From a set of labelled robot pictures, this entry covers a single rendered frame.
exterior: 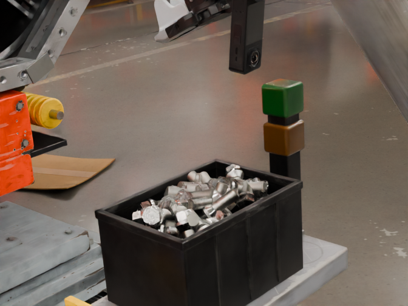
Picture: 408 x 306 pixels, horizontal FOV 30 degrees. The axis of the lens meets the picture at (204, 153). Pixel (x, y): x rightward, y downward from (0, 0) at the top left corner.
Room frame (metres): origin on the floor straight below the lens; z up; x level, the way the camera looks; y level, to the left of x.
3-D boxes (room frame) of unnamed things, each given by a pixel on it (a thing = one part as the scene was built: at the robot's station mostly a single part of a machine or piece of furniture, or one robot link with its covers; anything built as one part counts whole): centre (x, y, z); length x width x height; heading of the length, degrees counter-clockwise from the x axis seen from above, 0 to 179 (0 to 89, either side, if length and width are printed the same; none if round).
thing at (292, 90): (0.92, -0.10, 0.64); 0.04 x 0.04 x 0.04; 47
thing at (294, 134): (0.92, -0.10, 0.59); 0.04 x 0.04 x 0.04; 47
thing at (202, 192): (0.80, 0.01, 0.51); 0.20 x 0.14 x 0.13; 135
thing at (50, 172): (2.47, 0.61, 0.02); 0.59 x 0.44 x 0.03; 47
